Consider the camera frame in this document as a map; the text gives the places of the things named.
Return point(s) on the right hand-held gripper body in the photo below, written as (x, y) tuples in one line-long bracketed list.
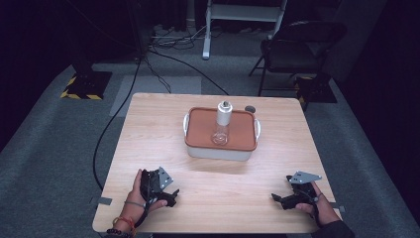
[(302, 188)]

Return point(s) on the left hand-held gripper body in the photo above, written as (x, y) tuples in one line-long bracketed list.
[(155, 185)]

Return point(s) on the white storage box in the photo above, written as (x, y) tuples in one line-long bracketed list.
[(218, 153)]

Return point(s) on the brown box lid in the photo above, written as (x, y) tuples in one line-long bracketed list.
[(201, 129)]

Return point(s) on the clear bottle with silver cap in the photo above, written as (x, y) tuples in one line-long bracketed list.
[(223, 122)]

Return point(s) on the person's left hand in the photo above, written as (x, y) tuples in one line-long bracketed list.
[(136, 193)]

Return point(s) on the person's right hand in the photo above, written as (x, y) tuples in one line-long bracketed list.
[(322, 208)]

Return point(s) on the grey wrist band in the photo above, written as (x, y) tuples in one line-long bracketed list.
[(134, 203)]

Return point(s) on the grey round table grommet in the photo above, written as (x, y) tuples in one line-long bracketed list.
[(250, 108)]

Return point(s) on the black yellow-striped stand base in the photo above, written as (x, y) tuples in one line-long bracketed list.
[(86, 84), (315, 89)]

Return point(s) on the black folding chair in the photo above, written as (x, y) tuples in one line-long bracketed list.
[(294, 49)]

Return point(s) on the grey table edge bracket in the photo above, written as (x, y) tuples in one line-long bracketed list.
[(340, 208), (100, 200)]

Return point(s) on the white metal stand frame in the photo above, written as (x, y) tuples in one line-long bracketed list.
[(241, 13)]

